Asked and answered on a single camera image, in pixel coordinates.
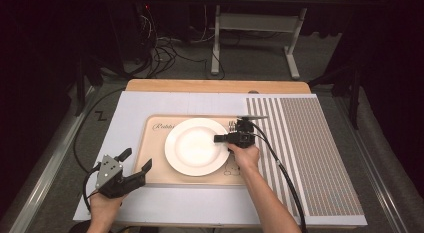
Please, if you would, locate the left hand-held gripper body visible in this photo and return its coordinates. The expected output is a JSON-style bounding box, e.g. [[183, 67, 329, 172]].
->
[[95, 154, 148, 199]]

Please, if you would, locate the left hand-held gripper cable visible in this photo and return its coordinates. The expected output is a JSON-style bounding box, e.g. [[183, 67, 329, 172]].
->
[[81, 162, 102, 213]]

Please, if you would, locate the person's right hand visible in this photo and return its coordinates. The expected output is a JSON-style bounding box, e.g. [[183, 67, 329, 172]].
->
[[227, 142, 261, 172]]

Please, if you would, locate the white board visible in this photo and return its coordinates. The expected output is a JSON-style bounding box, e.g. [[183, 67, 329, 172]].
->
[[73, 90, 368, 227]]

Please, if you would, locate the black metal stand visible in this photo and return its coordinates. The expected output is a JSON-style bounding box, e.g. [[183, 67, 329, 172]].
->
[[73, 54, 105, 117], [307, 61, 364, 131]]

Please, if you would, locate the white metal desk frame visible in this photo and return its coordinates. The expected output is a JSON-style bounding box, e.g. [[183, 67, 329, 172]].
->
[[210, 0, 353, 81]]

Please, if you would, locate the grey striped placemat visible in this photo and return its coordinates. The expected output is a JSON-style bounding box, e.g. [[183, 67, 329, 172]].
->
[[245, 96, 366, 218]]

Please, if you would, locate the long black floor cable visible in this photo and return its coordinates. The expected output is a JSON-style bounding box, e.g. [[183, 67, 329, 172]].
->
[[72, 87, 127, 175]]

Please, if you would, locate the person's left hand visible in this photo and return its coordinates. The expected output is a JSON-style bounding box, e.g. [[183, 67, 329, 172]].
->
[[88, 191, 127, 229]]

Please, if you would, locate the right hand-held gripper cable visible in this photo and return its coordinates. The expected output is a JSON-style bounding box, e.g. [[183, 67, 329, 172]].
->
[[250, 122, 308, 233]]

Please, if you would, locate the white plate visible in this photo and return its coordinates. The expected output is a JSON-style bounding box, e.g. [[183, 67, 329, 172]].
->
[[163, 117, 232, 178]]

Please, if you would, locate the metal floor rail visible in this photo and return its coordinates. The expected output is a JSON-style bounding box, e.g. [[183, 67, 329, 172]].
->
[[9, 85, 97, 233], [335, 95, 409, 233]]

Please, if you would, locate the tangle of floor cables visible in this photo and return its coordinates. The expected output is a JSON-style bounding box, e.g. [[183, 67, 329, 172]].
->
[[131, 4, 209, 79]]

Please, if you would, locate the hand-held gripper cable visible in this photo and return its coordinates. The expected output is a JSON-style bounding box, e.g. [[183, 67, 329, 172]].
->
[[81, 162, 102, 213], [250, 122, 308, 233]]

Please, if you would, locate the beige tray with rabbit print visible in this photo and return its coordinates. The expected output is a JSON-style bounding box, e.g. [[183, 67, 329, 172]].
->
[[133, 114, 249, 188]]

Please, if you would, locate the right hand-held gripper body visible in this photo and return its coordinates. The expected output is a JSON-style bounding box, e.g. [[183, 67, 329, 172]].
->
[[227, 115, 269, 150]]

